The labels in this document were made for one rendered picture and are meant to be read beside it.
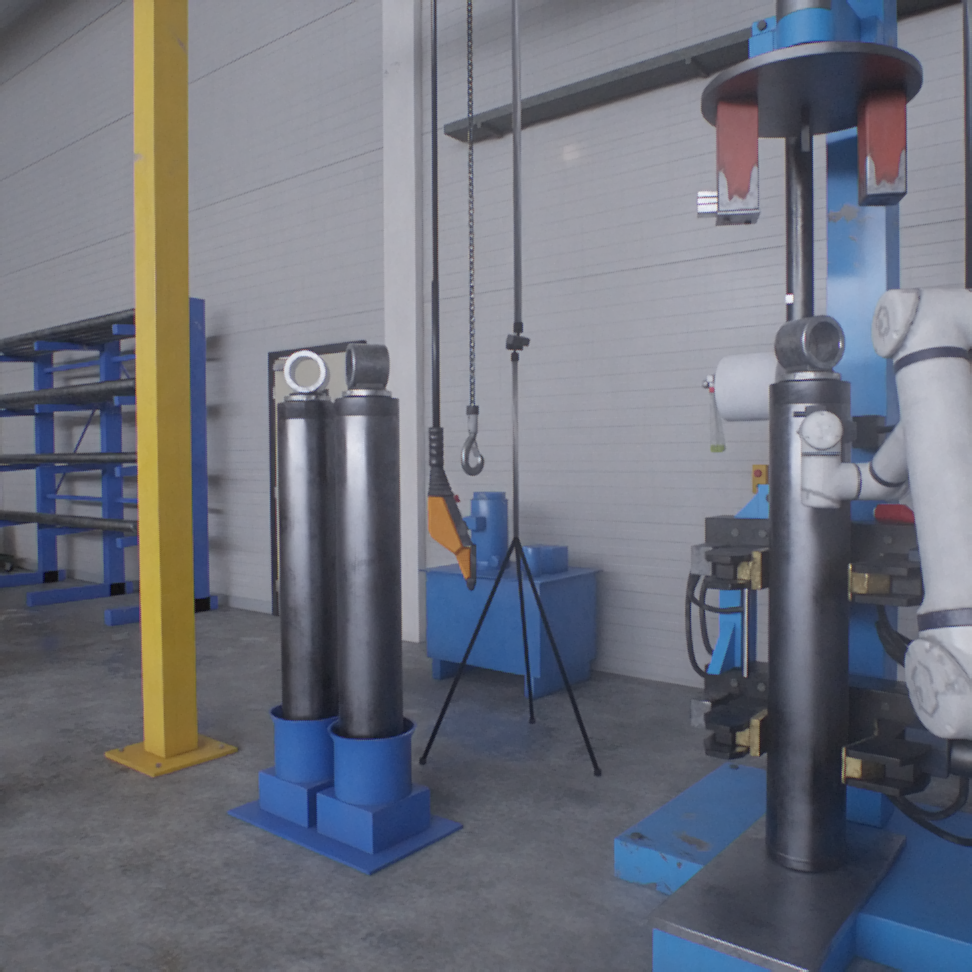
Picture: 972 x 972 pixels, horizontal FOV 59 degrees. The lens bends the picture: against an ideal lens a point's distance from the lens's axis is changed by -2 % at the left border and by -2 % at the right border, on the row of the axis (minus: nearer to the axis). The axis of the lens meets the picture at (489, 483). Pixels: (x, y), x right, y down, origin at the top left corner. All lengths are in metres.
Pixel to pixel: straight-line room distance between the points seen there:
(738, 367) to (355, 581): 1.66
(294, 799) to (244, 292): 5.19
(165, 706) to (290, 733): 0.90
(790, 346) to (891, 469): 0.58
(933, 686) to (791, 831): 1.22
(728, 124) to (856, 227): 0.59
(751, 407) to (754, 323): 1.36
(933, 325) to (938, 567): 0.40
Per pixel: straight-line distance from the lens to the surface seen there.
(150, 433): 3.86
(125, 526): 7.30
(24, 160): 11.74
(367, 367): 2.85
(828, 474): 2.08
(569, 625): 4.79
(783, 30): 2.73
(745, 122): 2.61
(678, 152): 5.16
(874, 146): 2.64
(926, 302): 1.63
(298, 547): 3.07
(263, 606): 7.44
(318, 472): 3.05
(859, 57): 2.49
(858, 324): 2.91
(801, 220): 2.95
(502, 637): 4.72
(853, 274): 2.94
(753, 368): 3.44
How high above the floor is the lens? 1.28
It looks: 2 degrees down
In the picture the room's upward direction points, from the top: straight up
